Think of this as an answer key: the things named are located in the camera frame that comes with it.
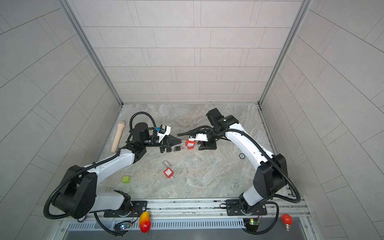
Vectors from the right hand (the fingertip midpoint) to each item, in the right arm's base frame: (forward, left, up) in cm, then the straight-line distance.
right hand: (200, 143), depth 77 cm
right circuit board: (-34, -21, -17) cm, 44 cm away
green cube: (-11, +40, -13) cm, 44 cm away
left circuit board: (-31, +36, -12) cm, 49 cm away
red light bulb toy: (-34, -37, -15) cm, 52 cm away
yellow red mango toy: (-30, +27, -12) cm, 42 cm away
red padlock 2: (-9, +18, -13) cm, 24 cm away
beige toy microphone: (+23, +52, -10) cm, 58 cm away
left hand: (-1, +9, +5) cm, 10 cm away
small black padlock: (+6, +14, -15) cm, 21 cm away
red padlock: (-3, +5, +4) cm, 7 cm away
